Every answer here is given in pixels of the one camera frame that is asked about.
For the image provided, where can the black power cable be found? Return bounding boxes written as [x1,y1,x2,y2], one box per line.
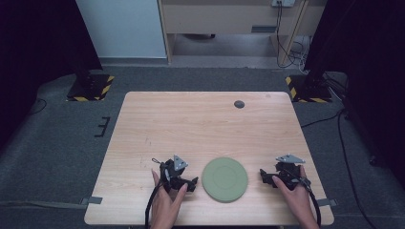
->
[275,1,300,69]

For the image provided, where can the grey power strip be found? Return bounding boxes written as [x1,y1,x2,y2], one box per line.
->
[270,0,296,8]

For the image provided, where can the left hand-held gripper black cable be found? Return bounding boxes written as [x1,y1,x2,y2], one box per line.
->
[144,157,164,229]

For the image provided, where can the right hand-held gripper black cable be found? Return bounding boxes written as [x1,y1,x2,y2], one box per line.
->
[283,168,322,229]

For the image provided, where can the dark curtain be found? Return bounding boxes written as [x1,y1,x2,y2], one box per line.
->
[304,0,405,189]
[0,0,103,151]

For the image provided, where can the black stand base yellow stripes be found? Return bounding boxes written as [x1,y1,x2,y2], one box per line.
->
[285,71,333,104]
[66,65,116,103]

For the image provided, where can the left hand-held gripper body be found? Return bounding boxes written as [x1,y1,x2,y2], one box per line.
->
[159,155,191,193]

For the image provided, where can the white panel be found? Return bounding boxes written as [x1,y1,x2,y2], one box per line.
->
[75,0,168,59]

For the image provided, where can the long grey floor strap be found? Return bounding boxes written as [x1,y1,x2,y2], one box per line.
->
[0,199,89,211]

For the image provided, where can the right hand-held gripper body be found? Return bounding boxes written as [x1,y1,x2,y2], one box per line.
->
[270,154,311,192]

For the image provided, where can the person's right hand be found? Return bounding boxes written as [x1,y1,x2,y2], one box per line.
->
[271,165,315,220]

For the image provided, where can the large green plate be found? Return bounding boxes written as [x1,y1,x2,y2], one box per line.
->
[201,156,249,204]

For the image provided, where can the black floor cable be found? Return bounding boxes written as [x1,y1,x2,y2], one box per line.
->
[300,109,347,129]
[337,109,372,229]
[28,97,48,116]

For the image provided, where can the grey tape strip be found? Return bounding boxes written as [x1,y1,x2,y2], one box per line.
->
[79,196,104,206]
[316,198,339,208]

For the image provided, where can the person's left hand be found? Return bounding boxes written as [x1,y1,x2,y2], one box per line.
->
[151,169,189,221]

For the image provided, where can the hand-held gripper black cable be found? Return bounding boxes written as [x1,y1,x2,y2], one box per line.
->
[283,168,322,229]
[144,157,164,229]

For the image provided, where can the light wooden desk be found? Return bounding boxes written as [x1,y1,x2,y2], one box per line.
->
[158,0,329,67]

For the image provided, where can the white cable bundle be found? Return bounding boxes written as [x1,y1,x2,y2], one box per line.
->
[289,35,311,73]

